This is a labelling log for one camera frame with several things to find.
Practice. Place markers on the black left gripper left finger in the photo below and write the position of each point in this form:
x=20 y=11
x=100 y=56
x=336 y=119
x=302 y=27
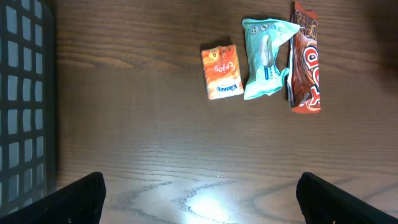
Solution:
x=79 y=202

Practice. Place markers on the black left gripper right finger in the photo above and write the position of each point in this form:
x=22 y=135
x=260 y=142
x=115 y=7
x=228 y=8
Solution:
x=323 y=202

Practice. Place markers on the brown orange candy bar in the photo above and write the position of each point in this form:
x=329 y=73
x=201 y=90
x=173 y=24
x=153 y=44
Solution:
x=303 y=80

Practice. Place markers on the teal snack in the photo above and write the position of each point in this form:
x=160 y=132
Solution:
x=263 y=39

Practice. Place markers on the orange small snack packet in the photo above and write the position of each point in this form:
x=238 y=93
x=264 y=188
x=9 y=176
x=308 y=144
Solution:
x=222 y=72

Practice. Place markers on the grey plastic mesh basket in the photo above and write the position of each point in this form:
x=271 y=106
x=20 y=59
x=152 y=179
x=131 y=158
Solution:
x=27 y=103

